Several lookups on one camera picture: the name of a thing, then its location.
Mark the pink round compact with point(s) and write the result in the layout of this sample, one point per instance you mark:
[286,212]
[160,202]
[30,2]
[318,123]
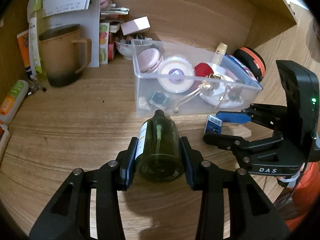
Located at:
[149,60]

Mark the white orange tube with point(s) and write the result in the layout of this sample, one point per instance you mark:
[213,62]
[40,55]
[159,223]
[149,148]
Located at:
[13,100]

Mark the green white tube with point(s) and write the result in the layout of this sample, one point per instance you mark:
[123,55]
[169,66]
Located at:
[35,29]

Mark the clear plastic storage bin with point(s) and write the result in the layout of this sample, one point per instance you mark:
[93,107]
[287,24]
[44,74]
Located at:
[146,83]

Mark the orange sleeve forearm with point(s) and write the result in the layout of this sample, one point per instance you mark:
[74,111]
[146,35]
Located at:
[304,197]

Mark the beige plastic lidded cup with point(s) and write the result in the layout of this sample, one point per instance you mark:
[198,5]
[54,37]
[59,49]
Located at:
[171,73]

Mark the black orange round case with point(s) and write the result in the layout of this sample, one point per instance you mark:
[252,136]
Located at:
[252,60]

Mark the small blue card box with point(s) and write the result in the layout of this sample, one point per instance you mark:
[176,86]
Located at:
[213,125]

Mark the white velvet drawstring pouch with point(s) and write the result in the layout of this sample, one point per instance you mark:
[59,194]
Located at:
[220,94]

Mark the white ceramic bowl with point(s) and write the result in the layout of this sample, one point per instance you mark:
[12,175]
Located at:
[125,50]

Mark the teal square trinket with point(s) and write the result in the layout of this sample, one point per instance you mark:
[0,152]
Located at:
[159,99]

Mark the brown ceramic mug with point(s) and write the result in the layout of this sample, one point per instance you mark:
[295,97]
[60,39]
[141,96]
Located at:
[65,54]

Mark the fruit print box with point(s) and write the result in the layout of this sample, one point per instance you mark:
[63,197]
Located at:
[104,30]

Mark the cream lotion tube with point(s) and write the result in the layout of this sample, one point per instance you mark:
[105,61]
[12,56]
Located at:
[219,53]

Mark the stack of packets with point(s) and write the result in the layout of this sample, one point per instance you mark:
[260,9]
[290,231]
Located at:
[112,14]

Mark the blue patchwork pouch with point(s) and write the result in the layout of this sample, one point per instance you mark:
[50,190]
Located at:
[245,68]

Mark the white pink small box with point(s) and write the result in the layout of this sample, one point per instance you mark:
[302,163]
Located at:
[138,25]

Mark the small seashell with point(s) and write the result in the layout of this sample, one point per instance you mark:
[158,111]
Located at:
[143,104]

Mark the red velvet pouch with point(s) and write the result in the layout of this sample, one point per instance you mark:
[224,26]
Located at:
[203,70]

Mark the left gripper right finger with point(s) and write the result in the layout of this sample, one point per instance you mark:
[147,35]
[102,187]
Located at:
[251,214]

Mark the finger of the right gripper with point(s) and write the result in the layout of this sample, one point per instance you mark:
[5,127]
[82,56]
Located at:
[265,115]
[263,149]

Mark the gourd charm with cord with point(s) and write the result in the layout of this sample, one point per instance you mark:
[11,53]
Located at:
[192,95]

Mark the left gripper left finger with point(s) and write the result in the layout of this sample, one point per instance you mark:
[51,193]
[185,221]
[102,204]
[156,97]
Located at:
[67,214]

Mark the green glass bottle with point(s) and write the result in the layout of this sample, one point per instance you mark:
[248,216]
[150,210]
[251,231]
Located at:
[158,154]

